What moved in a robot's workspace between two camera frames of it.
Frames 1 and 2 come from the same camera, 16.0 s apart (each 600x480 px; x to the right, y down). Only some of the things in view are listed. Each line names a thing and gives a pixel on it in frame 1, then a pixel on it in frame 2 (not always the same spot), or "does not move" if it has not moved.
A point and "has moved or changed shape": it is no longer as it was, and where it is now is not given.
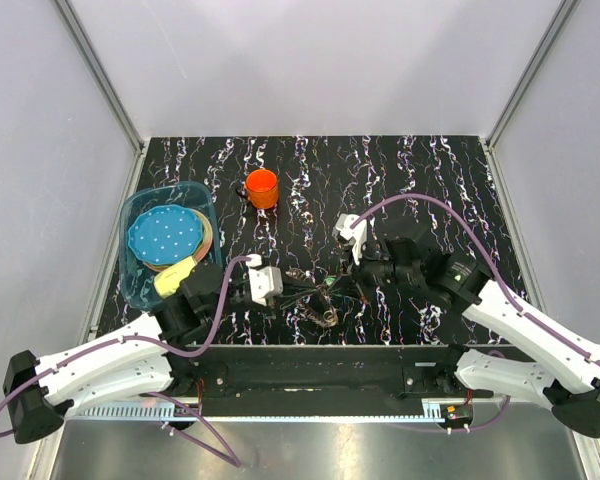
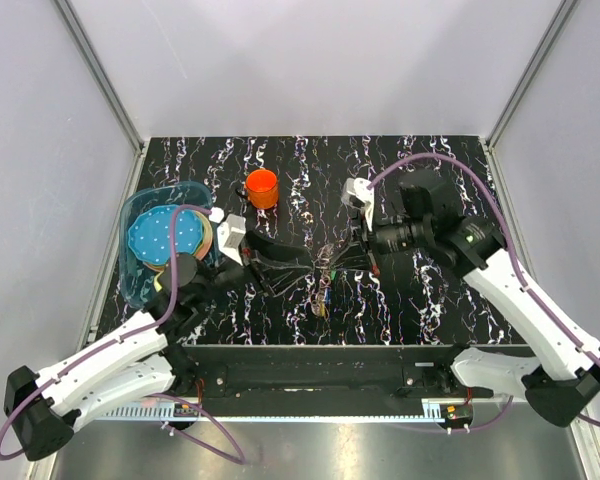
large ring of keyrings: [317, 308] has moved or changed shape
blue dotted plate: [165, 235] does not move
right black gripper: [352, 273] -> [356, 255]
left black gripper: [293, 288] -> [263, 249]
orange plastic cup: [262, 188] does not move
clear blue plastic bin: [136, 280] does not move
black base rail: [322, 372] does not move
